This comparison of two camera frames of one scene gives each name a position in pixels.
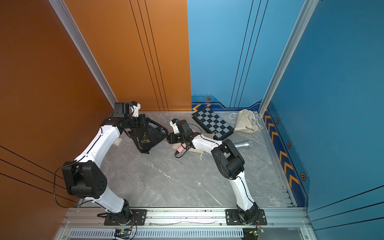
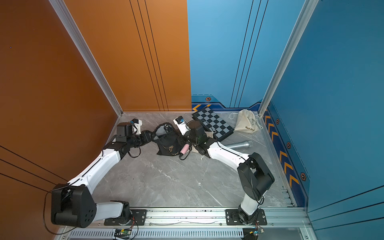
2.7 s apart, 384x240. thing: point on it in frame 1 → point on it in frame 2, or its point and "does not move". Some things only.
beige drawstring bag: (210, 135) does not move
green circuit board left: (125, 233) does not move
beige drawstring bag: (246, 122) does not move
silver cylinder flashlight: (245, 144) does not move
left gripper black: (142, 117) → (147, 137)
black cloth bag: (147, 136) → (169, 144)
